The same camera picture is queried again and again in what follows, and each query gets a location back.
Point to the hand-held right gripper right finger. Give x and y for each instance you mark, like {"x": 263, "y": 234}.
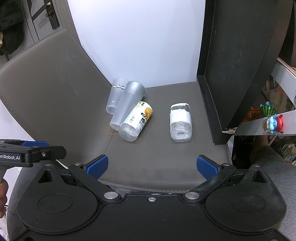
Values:
{"x": 205, "y": 168}

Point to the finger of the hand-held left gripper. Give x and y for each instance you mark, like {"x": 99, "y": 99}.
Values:
{"x": 52, "y": 153}
{"x": 34, "y": 144}

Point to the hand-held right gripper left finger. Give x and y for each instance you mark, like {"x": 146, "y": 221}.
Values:
{"x": 98, "y": 165}

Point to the tall frosted plastic cup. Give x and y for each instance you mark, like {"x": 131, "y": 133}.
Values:
{"x": 126, "y": 106}

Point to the small frosted plastic cup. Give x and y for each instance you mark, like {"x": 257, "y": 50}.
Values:
{"x": 115, "y": 97}

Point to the person's left hand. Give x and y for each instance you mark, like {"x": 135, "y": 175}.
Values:
{"x": 2, "y": 197}

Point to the yellow rubber band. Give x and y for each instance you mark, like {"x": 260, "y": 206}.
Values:
{"x": 106, "y": 130}

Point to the white label clear bottle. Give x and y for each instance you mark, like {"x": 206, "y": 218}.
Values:
{"x": 180, "y": 121}

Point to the grey leather chair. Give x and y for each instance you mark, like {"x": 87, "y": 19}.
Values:
{"x": 57, "y": 92}

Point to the yellow label plastic bottle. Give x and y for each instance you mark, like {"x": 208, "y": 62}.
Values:
{"x": 136, "y": 120}

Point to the silver metal rack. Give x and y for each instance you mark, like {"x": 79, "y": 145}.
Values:
{"x": 252, "y": 128}

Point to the watermelon toy figure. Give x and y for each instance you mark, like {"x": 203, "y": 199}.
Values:
{"x": 268, "y": 109}

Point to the red blue toy figure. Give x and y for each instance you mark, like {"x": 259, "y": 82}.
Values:
{"x": 278, "y": 121}

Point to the brown paper bag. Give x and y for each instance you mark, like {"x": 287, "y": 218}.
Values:
{"x": 276, "y": 95}

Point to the black cabinet panel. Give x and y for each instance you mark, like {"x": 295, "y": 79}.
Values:
{"x": 242, "y": 69}

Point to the dark jacket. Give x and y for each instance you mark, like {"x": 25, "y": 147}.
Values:
{"x": 11, "y": 27}

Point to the grey door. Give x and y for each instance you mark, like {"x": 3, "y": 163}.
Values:
{"x": 34, "y": 20}

